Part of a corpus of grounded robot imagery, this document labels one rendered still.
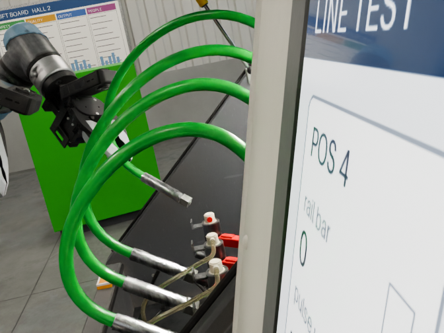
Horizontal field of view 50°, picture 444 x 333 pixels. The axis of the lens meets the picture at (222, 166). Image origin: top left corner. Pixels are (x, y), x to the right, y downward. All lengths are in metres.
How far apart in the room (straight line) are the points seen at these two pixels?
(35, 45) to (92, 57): 6.16
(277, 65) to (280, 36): 0.01
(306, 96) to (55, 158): 3.89
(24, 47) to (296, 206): 0.86
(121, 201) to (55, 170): 0.59
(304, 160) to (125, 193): 3.96
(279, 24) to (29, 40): 0.79
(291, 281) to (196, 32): 7.01
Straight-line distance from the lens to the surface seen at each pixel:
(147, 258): 0.66
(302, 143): 0.16
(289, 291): 0.17
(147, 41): 0.78
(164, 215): 1.06
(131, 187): 4.09
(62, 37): 7.19
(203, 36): 7.20
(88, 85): 0.86
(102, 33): 7.11
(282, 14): 0.23
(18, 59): 0.99
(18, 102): 0.70
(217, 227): 0.72
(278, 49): 0.23
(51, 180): 4.06
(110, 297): 0.98
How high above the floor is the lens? 1.40
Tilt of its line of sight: 16 degrees down
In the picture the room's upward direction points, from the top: 11 degrees counter-clockwise
